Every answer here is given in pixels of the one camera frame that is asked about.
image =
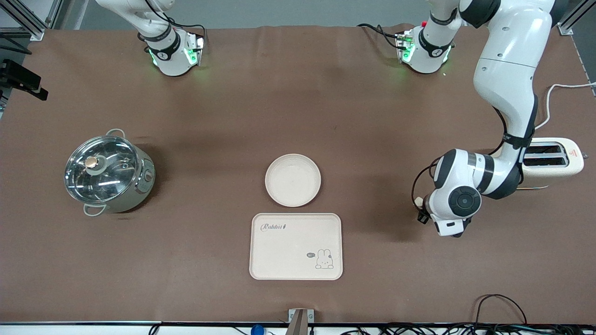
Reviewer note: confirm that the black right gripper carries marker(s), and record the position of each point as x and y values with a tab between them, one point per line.
18	73

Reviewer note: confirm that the round cream plate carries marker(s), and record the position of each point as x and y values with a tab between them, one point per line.
293	181

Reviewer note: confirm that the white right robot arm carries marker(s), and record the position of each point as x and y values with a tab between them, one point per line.
167	51

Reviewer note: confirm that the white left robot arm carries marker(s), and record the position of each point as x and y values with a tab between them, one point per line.
505	79

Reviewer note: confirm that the glass pot lid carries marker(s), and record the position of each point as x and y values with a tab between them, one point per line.
102	170

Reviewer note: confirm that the brown table cover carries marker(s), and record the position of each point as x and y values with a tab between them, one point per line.
372	116

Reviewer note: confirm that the cream rabbit print tray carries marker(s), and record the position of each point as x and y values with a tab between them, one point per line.
293	251

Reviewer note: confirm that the steel pot with glass lid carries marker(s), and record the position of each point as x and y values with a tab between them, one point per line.
145	177

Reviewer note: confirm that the cream two-slot toaster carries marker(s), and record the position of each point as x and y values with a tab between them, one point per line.
575	163

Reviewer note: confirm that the blue round knob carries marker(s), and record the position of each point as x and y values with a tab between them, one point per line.
257	330

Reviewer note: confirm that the aluminium frame profile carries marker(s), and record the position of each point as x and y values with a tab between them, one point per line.
570	18
32	28

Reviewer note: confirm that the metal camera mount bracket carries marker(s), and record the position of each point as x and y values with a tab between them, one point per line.
300	321

